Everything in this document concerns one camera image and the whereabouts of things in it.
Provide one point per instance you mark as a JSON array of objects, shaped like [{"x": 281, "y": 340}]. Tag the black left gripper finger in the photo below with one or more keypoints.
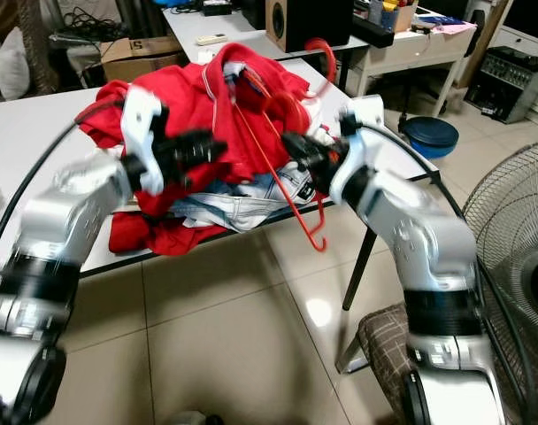
[
  {"x": 210, "y": 140},
  {"x": 212, "y": 156}
]

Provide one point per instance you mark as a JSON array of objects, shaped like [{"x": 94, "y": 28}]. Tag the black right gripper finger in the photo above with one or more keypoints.
[
  {"x": 301, "y": 162},
  {"x": 300, "y": 144}
]

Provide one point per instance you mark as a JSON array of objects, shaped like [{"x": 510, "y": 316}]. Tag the red jersey with white stripes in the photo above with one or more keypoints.
[{"x": 198, "y": 97}]

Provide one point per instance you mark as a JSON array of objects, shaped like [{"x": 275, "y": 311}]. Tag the red plastic clothes hanger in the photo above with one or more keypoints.
[{"x": 331, "y": 62}]

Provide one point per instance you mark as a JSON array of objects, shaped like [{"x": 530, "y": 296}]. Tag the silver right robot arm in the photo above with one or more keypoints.
[{"x": 437, "y": 248}]

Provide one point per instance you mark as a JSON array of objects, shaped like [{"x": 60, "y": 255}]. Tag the pile of white grey clothes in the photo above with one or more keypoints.
[{"x": 242, "y": 208}]

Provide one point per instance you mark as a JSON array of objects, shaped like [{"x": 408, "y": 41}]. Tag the plain red garment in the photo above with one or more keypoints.
[{"x": 154, "y": 237}]

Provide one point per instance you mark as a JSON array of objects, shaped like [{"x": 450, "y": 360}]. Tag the white remote control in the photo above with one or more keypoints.
[{"x": 211, "y": 39}]

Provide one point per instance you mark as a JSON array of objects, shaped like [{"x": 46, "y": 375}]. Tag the brown cardboard box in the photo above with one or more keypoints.
[{"x": 127, "y": 62}]

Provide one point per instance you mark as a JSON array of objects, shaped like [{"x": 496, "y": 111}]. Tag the blue plastic basin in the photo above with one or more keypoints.
[{"x": 433, "y": 137}]

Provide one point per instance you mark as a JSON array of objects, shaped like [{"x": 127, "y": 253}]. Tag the white desk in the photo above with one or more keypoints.
[
  {"x": 411, "y": 49},
  {"x": 185, "y": 27}
]

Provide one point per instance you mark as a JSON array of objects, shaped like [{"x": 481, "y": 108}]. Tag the wooden black loudspeaker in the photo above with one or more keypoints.
[{"x": 309, "y": 25}]

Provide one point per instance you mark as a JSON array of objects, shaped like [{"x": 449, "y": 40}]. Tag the grey table with black legs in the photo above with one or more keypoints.
[{"x": 39, "y": 133}]

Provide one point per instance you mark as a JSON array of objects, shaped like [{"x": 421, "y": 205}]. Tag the plaid cushioned metal chair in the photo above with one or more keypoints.
[{"x": 380, "y": 345}]

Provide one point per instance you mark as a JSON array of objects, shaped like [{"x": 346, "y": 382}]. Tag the pink paper sheet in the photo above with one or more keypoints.
[{"x": 455, "y": 27}]

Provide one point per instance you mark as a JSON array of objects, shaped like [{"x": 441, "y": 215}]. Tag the black audio mixer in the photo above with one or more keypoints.
[{"x": 503, "y": 84}]

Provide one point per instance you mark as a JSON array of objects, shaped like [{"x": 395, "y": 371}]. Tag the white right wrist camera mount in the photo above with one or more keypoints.
[{"x": 362, "y": 146}]

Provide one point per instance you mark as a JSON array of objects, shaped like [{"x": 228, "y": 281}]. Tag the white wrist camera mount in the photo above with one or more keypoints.
[
  {"x": 141, "y": 133},
  {"x": 362, "y": 146}
]

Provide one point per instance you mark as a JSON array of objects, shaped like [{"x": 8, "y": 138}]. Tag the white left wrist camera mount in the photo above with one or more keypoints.
[{"x": 141, "y": 133}]

